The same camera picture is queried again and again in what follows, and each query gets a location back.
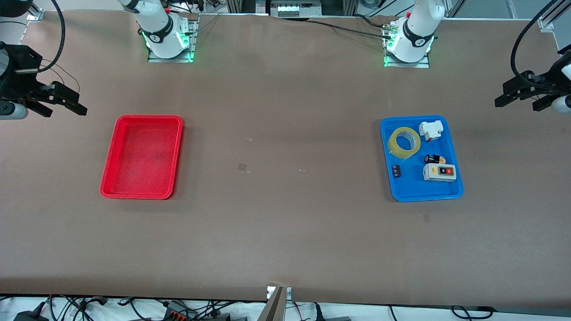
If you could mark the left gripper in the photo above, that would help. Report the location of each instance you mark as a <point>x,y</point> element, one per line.
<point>545,83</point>

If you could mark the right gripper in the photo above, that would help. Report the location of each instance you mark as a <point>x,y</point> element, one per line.
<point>18,84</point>

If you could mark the yellow tape roll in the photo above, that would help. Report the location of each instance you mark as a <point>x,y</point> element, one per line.
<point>392,145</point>

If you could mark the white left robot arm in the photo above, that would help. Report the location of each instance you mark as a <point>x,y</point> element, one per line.
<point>417,26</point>

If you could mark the brownish square tape piece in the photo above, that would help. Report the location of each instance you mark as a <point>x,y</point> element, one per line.
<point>242,167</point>

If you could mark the red plastic tray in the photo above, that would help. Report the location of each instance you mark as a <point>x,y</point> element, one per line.
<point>142,156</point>

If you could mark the white circuit breaker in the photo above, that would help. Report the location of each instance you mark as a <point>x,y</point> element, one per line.
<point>430,130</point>

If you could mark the small black red component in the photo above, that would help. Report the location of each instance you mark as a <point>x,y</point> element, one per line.
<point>433,158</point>

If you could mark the blue plastic tray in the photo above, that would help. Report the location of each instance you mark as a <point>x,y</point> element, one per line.
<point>408,187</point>

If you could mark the white power strip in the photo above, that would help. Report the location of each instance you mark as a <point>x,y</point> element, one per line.
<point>185,6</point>

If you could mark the black power adapter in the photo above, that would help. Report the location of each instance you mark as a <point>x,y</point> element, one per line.
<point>26,316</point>

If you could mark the orange black connector block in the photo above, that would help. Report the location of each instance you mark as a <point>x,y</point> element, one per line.
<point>178,312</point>

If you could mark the white terminal strip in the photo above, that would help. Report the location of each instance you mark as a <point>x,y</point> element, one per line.
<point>296,10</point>

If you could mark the aluminium frame profile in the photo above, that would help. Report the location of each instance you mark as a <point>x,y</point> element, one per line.
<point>548,23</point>

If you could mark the small metal corner bracket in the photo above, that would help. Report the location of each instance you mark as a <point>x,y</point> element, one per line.
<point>35,15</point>

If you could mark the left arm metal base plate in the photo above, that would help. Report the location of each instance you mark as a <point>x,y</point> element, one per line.
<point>419,65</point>

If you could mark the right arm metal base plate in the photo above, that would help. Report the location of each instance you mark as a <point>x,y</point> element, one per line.
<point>169,59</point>

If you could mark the grey push-button switch box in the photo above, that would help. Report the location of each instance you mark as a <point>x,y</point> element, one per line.
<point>430,173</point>

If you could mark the aluminium rack frame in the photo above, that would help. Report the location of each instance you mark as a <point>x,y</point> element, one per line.
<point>241,6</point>

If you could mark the aluminium camera post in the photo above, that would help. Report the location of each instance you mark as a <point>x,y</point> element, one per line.
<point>273,310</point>

